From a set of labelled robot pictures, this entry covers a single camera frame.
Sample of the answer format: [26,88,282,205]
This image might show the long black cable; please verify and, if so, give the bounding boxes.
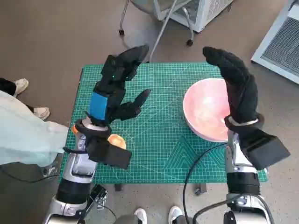
[183,142,228,224]

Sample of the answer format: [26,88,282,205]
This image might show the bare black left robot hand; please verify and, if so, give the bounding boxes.
[88,44,152,128]

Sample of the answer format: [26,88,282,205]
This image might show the pink bowl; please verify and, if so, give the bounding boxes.
[182,78,232,143]

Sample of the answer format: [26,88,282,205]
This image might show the person's beige shoe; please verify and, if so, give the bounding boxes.
[32,106,50,121]
[14,78,29,95]

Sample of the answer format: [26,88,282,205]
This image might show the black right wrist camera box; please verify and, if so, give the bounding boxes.
[240,129,292,171]

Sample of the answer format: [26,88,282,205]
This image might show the black metal stand frame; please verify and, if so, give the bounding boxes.
[79,184,109,224]

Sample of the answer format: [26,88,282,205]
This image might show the green cutting mat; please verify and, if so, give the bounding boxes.
[59,62,269,185]

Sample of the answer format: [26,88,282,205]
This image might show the round toy bread bun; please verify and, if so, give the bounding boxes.
[107,134,127,150]

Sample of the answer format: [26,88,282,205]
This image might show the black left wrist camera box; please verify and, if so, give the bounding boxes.
[87,136,133,170]

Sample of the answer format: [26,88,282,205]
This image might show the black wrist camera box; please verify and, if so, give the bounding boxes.
[240,129,292,171]
[87,136,133,170]

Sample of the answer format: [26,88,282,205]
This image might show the grey chair with casters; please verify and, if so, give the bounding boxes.
[118,0,194,63]

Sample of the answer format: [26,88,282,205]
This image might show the white cabinet with mesh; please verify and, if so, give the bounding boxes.
[153,0,234,33]
[251,0,299,84]

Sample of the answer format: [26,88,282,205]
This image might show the dark leg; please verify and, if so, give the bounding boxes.
[174,215,196,224]

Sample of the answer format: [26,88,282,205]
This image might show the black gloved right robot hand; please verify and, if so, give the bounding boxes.
[202,46,259,125]

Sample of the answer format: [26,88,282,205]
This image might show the person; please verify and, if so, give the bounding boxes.
[0,78,68,168]

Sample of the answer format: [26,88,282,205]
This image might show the white shoe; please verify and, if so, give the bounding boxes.
[134,208,148,224]
[168,205,184,224]

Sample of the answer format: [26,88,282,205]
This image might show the grey leg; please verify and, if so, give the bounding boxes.
[114,214,141,224]

